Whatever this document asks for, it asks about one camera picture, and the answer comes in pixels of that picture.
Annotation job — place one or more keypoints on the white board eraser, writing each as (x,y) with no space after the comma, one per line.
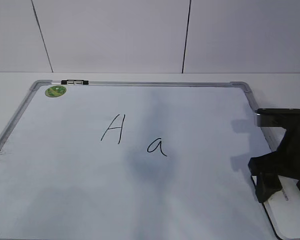
(279,216)

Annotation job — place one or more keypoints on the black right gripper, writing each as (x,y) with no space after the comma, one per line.
(285,160)

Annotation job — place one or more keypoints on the round green magnet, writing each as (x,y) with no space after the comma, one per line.
(55,91)

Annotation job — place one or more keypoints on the white board with grey frame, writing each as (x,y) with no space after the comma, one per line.
(132,161)

